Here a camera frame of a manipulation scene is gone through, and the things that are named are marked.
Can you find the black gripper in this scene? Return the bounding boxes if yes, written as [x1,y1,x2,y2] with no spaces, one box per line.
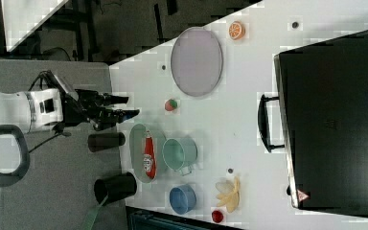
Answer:
[60,89,140,131]

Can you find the red ketchup bottle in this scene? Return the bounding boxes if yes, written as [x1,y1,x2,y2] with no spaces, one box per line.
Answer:
[143,131,156,179]

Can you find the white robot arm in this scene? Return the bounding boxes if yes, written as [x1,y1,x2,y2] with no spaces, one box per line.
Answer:
[0,88,140,187]

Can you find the black cylinder upper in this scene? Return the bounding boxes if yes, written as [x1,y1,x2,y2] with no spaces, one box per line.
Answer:
[87,132,126,152]

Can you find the black cylinder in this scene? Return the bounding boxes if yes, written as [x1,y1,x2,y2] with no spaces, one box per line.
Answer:
[87,132,126,152]
[94,172,137,205]

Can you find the strawberry toy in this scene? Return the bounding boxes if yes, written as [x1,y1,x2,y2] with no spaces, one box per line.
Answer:
[165,99,178,111]

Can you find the green mug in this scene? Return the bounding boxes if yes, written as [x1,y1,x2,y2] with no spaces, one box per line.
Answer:
[162,136,197,176]

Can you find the black cylinder lower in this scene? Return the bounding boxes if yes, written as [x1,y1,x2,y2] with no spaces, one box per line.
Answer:
[94,172,137,205]

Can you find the grey round plate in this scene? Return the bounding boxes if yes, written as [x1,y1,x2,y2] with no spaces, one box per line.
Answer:
[171,27,223,97]

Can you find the blue bowl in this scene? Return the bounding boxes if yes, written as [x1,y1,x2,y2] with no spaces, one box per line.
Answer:
[169,184,196,215]

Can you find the orange slice toy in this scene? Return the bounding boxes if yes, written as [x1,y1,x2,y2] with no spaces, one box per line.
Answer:
[228,21,245,40]

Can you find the red apple toy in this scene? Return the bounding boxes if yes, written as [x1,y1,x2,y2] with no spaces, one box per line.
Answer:
[212,210,223,223]

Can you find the black toaster oven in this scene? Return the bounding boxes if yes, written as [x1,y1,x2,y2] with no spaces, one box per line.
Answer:
[273,30,368,218]

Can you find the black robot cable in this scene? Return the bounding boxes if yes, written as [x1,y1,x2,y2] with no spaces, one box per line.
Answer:
[27,70,72,154]

